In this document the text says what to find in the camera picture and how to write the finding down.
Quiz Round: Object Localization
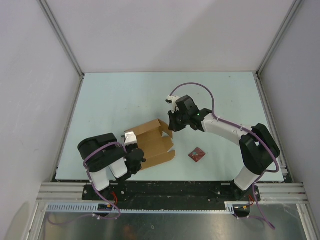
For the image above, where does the brown cardboard paper box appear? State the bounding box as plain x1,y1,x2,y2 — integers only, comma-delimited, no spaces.
125,119,176,170

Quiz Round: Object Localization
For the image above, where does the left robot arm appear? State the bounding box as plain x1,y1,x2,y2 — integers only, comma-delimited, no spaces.
77,131,146,200

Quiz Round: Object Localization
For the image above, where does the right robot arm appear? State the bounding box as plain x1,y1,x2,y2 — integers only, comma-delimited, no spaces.
165,95,281,201

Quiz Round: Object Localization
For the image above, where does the small red packet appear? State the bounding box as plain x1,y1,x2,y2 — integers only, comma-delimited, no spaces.
188,147,206,163

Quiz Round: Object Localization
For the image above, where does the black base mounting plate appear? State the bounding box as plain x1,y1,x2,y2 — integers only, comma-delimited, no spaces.
82,181,260,202

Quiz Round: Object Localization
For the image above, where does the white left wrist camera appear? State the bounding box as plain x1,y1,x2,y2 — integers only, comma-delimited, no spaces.
124,131,137,146

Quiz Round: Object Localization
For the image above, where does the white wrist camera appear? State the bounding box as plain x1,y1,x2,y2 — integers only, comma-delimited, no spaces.
165,95,180,113
124,131,137,146

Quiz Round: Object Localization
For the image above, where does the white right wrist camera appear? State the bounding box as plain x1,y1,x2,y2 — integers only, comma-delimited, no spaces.
165,95,180,113

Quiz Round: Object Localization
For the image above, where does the grey slotted cable duct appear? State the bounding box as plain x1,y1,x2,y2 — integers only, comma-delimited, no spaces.
44,201,236,215

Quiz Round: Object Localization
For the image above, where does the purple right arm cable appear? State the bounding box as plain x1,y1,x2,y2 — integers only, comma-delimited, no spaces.
169,82,280,230

